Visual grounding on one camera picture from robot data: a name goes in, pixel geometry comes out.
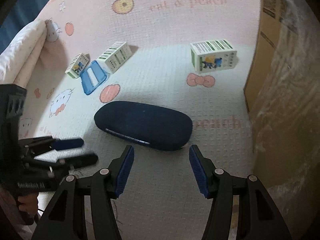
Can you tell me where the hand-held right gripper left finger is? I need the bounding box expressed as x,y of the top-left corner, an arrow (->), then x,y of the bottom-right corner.
31,145 -> 135,240

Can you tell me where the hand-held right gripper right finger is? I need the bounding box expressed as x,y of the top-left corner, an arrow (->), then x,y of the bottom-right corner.
189,144 -> 293,240

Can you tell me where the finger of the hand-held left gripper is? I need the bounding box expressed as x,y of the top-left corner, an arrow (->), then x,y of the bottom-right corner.
18,135 -> 85,157
24,153 -> 99,175

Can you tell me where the navy glasses case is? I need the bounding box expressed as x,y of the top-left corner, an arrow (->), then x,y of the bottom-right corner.
94,101 -> 193,151

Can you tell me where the brown cardboard box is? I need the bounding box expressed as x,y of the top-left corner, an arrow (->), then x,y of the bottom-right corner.
243,0 -> 320,230

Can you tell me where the person's left hand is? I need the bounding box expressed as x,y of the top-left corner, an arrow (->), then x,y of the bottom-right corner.
19,195 -> 38,217

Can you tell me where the blue translucent plastic case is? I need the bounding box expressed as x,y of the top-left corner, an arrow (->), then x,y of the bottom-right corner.
79,60 -> 108,95

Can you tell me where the white green medicine box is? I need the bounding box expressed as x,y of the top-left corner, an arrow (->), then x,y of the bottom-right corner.
190,39 -> 237,74
65,52 -> 90,80
97,41 -> 133,74

